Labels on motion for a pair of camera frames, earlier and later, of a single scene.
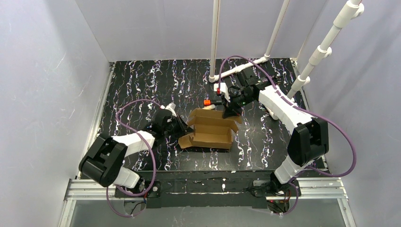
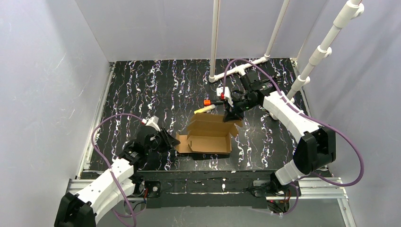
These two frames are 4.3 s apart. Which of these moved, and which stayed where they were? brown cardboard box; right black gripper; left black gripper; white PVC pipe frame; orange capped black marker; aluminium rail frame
Moved: brown cardboard box; left black gripper
Stayed: white PVC pipe frame; aluminium rail frame; orange capped black marker; right black gripper
